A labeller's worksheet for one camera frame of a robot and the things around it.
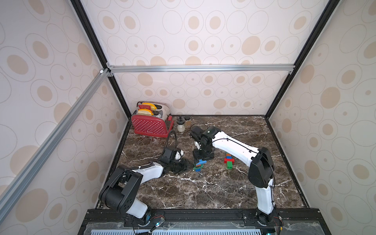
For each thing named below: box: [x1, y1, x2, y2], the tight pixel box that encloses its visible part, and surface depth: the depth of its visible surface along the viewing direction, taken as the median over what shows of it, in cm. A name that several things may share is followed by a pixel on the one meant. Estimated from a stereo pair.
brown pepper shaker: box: [185, 118, 192, 129], surface depth 112 cm
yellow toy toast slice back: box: [141, 102, 158, 111], surface depth 99 cm
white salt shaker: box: [176, 115, 186, 133], surface depth 106 cm
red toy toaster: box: [131, 103, 175, 138], surface depth 101 cm
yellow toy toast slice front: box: [137, 108, 154, 117], surface depth 97 cm
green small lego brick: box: [226, 161, 233, 169], surface depth 91 cm
